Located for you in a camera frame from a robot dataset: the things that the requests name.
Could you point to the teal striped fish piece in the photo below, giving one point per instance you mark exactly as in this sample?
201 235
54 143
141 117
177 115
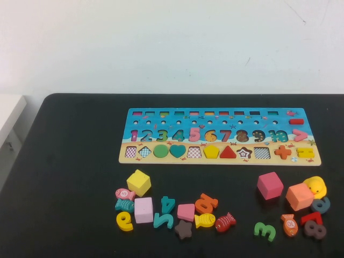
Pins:
124 205

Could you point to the yellow fish piece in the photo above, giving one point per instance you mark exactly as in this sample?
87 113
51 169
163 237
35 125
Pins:
204 221

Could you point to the yellow number six piece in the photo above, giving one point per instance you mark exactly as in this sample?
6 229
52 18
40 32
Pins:
128 226

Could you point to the orange fish number ten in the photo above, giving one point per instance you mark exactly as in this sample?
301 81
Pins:
290 228

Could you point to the pink number five piece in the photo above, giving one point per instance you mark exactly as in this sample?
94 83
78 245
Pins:
194 129

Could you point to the white cabinet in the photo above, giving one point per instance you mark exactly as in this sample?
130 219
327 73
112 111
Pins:
10 115

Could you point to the magenta wooden cube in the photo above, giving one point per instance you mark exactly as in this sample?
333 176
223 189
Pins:
269 184

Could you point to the orange number ten piece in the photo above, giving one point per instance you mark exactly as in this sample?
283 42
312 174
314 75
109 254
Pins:
211 201

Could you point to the red minus sign piece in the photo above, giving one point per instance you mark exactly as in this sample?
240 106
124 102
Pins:
296 121

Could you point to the green number three piece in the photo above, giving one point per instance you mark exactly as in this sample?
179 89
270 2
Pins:
271 231

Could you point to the teal number two piece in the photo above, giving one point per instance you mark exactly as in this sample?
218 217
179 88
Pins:
169 219

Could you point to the teal number four piece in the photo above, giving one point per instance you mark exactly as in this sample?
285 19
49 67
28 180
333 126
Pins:
165 204

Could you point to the brown number eight piece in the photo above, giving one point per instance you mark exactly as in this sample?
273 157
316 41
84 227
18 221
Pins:
315 229

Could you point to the yellow pentagon piece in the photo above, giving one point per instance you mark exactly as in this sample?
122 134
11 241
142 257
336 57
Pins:
212 152

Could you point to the green circle piece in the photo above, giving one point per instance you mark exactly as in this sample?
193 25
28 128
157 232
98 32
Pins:
161 151

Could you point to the red triangle piece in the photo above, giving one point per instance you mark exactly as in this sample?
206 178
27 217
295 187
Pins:
228 154

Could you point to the blue-grey number nine piece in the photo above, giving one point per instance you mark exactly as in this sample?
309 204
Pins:
326 203

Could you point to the red number seven piece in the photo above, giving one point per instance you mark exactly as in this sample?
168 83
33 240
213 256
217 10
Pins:
309 217

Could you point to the pink fish number five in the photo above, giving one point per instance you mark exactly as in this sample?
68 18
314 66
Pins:
124 194

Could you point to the teal heart piece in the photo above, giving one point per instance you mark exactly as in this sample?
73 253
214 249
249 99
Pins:
178 150

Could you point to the pink trapezoid piece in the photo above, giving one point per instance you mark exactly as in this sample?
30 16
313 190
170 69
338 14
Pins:
186 212

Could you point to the lilac wooden cube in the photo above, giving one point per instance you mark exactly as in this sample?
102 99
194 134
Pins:
143 211

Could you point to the yellow rubber duck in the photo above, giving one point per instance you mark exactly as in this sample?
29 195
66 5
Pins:
315 186

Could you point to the colourful wooden puzzle board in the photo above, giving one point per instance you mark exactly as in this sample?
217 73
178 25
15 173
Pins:
268 118

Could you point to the orange plus sign piece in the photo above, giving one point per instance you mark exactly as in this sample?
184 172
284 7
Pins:
282 152

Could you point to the pink greater-than sign piece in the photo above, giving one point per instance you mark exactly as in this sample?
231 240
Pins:
304 135

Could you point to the yellow equals sign piece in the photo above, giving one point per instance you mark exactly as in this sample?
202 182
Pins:
305 152

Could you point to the yellow wooden cube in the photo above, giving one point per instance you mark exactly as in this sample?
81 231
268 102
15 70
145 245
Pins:
138 181

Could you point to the red fish piece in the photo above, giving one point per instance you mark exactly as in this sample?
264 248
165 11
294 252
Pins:
224 223

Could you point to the salmon wooden cube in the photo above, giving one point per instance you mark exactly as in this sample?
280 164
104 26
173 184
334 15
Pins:
299 197

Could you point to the brown star piece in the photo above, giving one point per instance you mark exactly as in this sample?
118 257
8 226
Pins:
183 229

